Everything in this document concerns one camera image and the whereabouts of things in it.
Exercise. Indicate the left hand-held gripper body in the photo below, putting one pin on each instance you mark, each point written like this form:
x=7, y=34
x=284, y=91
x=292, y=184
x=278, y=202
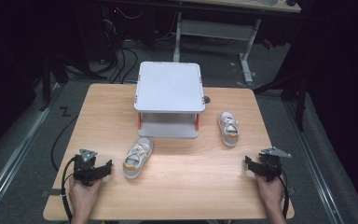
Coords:
x=85, y=169

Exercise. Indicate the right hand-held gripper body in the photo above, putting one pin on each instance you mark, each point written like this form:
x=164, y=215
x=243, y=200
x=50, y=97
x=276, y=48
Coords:
x=270, y=166

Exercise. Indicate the white sneaker with yellow heel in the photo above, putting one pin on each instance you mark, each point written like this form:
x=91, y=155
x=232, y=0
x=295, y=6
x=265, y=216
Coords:
x=136, y=158
x=229, y=129

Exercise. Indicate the white shoe rack orange legs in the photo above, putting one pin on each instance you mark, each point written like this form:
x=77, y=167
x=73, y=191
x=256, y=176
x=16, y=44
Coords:
x=169, y=87

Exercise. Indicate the person's left hand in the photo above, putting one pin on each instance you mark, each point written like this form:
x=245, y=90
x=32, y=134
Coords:
x=82, y=196

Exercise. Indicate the person's right hand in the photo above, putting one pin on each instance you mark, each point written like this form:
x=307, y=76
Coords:
x=270, y=194

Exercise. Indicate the grey tape strip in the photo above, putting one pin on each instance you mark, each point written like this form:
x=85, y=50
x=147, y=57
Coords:
x=51, y=192

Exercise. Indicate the grey round table grommet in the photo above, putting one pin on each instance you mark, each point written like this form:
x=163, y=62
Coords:
x=206, y=100

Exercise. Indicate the black metal stand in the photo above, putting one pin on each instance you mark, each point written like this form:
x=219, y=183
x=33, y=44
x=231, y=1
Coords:
x=48, y=84

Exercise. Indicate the dark computer tower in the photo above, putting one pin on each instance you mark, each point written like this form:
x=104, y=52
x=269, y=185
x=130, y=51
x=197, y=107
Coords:
x=98, y=31

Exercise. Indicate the metal floor rail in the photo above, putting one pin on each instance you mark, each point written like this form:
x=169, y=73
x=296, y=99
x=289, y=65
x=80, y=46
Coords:
x=313, y=161
x=15, y=149

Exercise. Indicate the wooden desk with white frame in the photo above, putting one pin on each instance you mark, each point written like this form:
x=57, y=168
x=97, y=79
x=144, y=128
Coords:
x=217, y=29

